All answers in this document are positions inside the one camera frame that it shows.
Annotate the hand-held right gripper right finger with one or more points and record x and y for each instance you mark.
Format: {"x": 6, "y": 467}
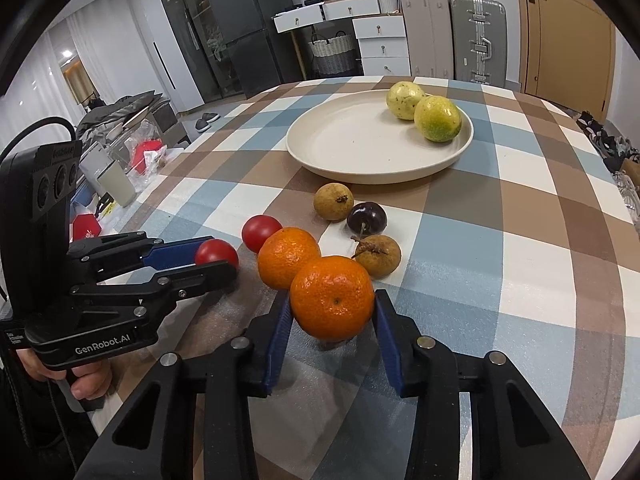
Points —
{"x": 390, "y": 345}

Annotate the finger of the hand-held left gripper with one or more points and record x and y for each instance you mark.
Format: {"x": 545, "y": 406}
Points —
{"x": 175, "y": 254}
{"x": 200, "y": 280}

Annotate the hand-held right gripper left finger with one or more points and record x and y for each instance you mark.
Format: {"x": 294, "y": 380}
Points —
{"x": 277, "y": 342}

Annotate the red cherry tomato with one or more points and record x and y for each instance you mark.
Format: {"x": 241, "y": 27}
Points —
{"x": 217, "y": 252}
{"x": 260, "y": 232}

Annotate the orange tangerine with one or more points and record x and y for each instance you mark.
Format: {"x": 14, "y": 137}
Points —
{"x": 282, "y": 255}
{"x": 332, "y": 297}

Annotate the brown longan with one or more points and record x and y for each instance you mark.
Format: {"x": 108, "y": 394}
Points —
{"x": 332, "y": 202}
{"x": 380, "y": 257}

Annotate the dark red cherry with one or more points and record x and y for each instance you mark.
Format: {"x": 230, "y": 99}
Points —
{"x": 367, "y": 217}

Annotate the cream round plate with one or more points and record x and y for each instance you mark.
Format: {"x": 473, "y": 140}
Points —
{"x": 350, "y": 135}

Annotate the person's left hand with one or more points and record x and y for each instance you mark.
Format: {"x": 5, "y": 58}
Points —
{"x": 90, "y": 380}

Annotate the red item in plastic bag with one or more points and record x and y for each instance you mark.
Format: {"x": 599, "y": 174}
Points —
{"x": 147, "y": 155}

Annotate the pair of grey slippers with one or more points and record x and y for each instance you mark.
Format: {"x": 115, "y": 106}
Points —
{"x": 206, "y": 121}

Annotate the chair with grey clothes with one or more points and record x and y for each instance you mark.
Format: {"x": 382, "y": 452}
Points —
{"x": 120, "y": 115}

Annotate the white curtain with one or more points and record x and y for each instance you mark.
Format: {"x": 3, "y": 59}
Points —
{"x": 50, "y": 70}

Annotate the dark glass cabinet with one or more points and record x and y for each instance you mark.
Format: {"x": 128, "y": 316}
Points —
{"x": 182, "y": 35}

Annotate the white wardrobe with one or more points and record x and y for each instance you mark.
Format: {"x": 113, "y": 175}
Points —
{"x": 150, "y": 35}

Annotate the yellow green passion fruit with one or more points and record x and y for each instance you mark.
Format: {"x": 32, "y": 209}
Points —
{"x": 439, "y": 120}

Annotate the dark grey refrigerator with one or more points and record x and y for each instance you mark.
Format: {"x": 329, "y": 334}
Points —
{"x": 250, "y": 25}

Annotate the pale yellow passion fruit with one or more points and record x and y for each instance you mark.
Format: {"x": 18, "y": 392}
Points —
{"x": 402, "y": 100}

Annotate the grey white woven basket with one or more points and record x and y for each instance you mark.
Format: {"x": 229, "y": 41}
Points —
{"x": 332, "y": 55}

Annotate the white drawer dresser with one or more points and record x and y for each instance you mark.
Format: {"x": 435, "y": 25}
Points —
{"x": 380, "y": 40}

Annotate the row of shoes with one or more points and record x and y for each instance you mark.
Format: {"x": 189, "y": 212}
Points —
{"x": 607, "y": 140}

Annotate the beige suitcase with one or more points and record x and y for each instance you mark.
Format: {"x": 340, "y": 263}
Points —
{"x": 425, "y": 35}

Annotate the silver suitcase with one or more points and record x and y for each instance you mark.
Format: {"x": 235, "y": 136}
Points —
{"x": 477, "y": 40}

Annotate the white ribbed bin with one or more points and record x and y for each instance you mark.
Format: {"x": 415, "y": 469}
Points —
{"x": 389, "y": 4}

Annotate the wooden door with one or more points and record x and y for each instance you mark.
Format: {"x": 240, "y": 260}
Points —
{"x": 565, "y": 35}

